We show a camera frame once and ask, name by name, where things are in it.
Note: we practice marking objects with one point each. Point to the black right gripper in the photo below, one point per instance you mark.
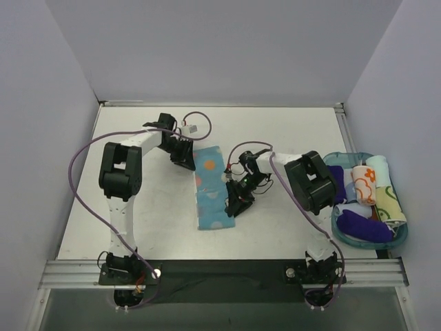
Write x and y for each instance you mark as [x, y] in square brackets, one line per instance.
[239, 194]

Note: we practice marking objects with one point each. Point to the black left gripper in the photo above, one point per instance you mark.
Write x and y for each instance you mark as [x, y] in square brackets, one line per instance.
[182, 152]

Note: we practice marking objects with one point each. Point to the blue orange patterned towel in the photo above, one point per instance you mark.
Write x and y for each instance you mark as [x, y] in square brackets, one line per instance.
[211, 191]

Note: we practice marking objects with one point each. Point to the orange flower pattern towel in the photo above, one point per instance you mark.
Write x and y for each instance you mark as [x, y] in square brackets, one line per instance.
[364, 180]

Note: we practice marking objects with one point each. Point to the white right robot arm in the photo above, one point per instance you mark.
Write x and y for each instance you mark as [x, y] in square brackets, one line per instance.
[308, 182]

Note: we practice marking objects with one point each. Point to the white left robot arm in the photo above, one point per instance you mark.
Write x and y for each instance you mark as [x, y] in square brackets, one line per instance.
[121, 177]

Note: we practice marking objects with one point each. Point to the purple rolled towel back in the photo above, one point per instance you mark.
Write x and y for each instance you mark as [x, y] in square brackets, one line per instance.
[338, 174]

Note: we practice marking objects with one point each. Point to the purple rolled towel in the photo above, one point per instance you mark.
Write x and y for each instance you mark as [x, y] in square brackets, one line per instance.
[360, 227]
[338, 174]

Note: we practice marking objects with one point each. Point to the light blue rolled towel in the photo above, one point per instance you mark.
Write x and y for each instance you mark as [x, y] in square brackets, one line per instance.
[350, 191]

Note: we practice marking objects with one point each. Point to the teal plastic basket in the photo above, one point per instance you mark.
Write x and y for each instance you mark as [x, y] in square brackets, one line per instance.
[400, 234]

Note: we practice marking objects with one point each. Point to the purple rolled towel front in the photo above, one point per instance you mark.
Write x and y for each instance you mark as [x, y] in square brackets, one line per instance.
[360, 227]

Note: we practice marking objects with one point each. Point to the mint white rolled towel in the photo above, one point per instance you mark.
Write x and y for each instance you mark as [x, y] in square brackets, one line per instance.
[381, 168]

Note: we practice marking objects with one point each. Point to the cream green rolled towel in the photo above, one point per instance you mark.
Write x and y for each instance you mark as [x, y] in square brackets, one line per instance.
[388, 206]

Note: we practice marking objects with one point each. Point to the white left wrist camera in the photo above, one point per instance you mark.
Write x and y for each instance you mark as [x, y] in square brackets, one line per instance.
[188, 130]

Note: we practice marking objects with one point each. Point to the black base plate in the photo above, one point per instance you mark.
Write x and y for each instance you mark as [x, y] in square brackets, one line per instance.
[224, 281]

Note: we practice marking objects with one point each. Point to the aluminium front rail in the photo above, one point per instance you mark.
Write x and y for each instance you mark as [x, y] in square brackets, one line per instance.
[360, 273]

